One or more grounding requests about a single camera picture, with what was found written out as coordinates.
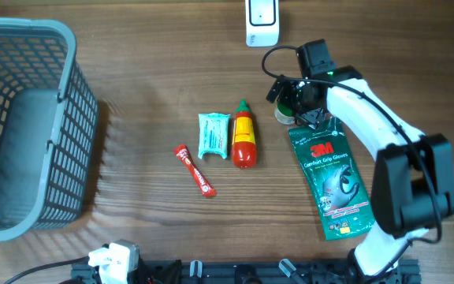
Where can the mint green tissue packet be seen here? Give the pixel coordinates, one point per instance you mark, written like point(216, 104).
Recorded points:
point(213, 134)

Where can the green-lid spice jar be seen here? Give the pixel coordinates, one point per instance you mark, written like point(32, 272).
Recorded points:
point(284, 115)

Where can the red chili sauce bottle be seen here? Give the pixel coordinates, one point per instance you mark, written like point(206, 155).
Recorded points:
point(244, 151)

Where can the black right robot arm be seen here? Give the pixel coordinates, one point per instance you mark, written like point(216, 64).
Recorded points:
point(372, 175)

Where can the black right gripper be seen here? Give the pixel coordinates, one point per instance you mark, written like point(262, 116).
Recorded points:
point(311, 117)

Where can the grey plastic mesh basket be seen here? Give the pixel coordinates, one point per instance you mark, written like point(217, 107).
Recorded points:
point(48, 119)

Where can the white barcode scanner box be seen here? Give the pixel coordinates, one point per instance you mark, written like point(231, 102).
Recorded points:
point(262, 23)

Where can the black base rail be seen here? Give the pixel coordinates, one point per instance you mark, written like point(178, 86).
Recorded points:
point(250, 272)

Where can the red Nescafe coffee stick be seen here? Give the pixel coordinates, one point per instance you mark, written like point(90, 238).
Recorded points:
point(183, 154)

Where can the green 3M gloves packet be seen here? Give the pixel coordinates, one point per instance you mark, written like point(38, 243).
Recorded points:
point(337, 187)

